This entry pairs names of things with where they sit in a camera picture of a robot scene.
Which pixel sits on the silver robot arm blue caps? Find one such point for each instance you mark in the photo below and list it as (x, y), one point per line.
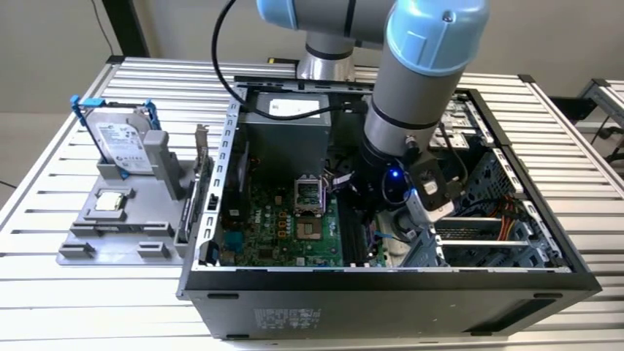
(419, 91)

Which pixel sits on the black RAM slot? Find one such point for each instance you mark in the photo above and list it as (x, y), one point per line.
(363, 264)
(351, 241)

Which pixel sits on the CPU socket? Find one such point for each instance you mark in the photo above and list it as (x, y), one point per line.
(309, 228)

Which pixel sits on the grey power supply unit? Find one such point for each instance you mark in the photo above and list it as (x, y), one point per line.
(287, 146)

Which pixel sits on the green motherboard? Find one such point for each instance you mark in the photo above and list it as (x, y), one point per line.
(263, 234)

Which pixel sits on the grey metal drive cage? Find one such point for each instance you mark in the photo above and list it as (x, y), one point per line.
(468, 120)

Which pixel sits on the grey metal disk bay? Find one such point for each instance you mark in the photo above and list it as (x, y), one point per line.
(487, 243)

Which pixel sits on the black PC case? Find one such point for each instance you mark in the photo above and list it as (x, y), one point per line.
(341, 311)

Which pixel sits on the yellow black tag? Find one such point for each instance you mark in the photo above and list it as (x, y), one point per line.
(271, 60)

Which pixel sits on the grey plastic parts rack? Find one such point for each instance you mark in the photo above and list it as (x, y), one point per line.
(145, 215)

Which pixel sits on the hard disk in blue carrier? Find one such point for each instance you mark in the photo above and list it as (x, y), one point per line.
(116, 146)

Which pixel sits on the silver CPU chip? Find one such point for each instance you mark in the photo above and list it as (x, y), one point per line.
(108, 201)

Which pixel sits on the graphics card with metal bracket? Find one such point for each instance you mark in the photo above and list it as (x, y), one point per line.
(187, 219)

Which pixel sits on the aluminium frame side table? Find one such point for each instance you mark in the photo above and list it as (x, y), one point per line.
(604, 95)

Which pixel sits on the black upright post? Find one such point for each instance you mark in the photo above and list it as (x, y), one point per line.
(129, 29)

